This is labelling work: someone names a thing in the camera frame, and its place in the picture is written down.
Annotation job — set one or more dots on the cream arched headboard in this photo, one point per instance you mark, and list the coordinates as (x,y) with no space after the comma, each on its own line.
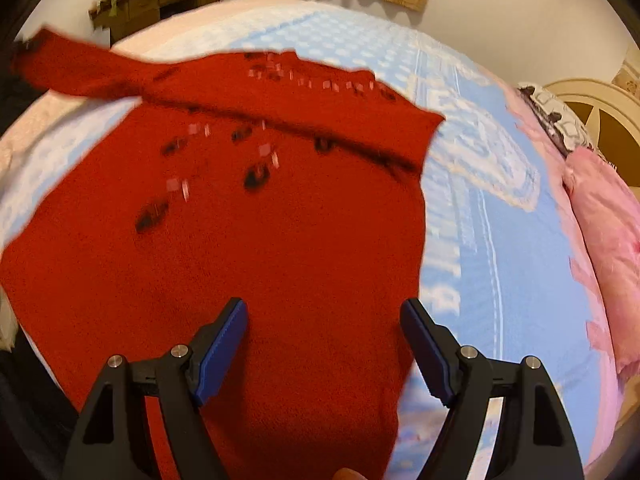
(600,92)

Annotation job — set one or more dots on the pink bed sheet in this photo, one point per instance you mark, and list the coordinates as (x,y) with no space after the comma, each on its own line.
(555,200)

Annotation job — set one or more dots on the black and white patterned pillow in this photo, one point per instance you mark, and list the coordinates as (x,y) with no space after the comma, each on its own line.
(555,110)

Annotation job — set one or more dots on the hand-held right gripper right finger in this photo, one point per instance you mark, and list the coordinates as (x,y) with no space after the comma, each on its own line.
(425,345)

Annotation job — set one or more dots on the red knit sweater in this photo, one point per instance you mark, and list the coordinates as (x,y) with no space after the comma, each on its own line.
(300,235)

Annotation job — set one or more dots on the wooden desk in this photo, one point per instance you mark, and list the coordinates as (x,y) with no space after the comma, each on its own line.
(145,2)

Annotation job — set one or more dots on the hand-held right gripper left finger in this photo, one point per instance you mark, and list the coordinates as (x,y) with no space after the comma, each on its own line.
(220,355)

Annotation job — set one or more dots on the person's right hand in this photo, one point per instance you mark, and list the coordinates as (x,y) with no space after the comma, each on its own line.
(346,475)

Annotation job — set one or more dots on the pink quilt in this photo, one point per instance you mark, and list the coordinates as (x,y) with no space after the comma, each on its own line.
(610,220)

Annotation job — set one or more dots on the blue and white printed blanket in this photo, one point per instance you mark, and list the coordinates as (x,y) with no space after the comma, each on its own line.
(475,210)

